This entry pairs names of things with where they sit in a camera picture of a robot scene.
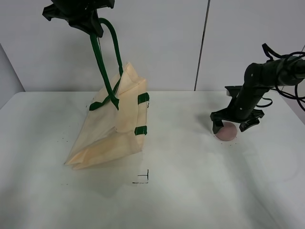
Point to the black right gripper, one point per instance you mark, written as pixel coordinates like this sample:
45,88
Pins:
241,108

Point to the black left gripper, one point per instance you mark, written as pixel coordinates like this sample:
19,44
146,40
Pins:
81,14

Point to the pink peach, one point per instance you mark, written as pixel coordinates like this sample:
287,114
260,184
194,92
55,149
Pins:
228,132

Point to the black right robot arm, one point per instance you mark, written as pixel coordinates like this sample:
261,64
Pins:
259,78

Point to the white linen bag green handles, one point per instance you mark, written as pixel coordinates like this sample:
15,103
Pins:
116,123

